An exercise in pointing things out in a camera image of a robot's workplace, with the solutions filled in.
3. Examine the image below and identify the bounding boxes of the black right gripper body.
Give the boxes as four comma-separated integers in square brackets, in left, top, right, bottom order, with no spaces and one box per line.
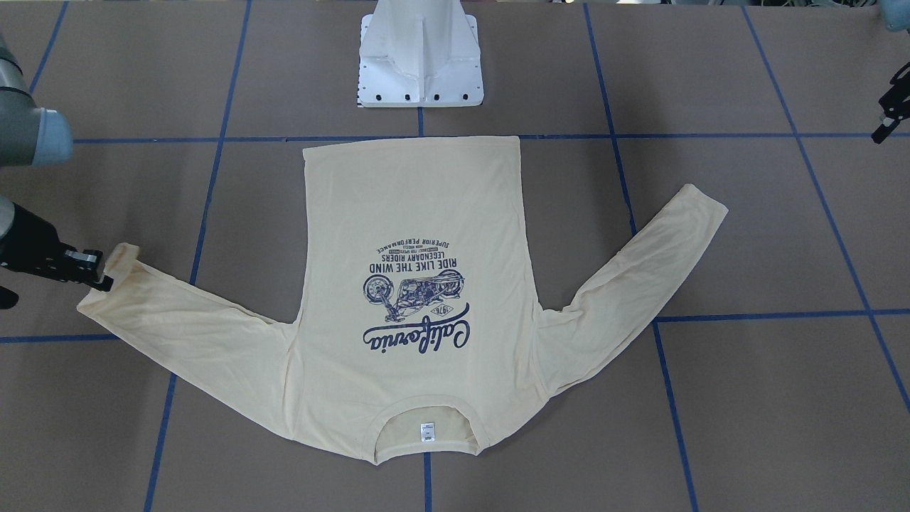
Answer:
[1,202,104,284]

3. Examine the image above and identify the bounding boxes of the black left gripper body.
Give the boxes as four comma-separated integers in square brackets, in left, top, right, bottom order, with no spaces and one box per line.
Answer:
[872,62,909,144]

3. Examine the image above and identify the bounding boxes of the cream long-sleeve printed shirt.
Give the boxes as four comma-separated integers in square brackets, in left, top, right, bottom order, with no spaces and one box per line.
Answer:
[77,137,728,464]

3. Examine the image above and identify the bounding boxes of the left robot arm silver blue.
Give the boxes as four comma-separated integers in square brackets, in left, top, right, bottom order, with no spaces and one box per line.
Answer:
[871,1,909,144]

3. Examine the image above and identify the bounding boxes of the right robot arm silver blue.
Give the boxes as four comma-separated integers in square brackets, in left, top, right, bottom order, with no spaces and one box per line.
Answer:
[1,39,114,292]

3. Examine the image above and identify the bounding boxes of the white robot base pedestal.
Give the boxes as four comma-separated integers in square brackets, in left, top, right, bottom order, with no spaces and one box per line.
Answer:
[357,1,485,108]

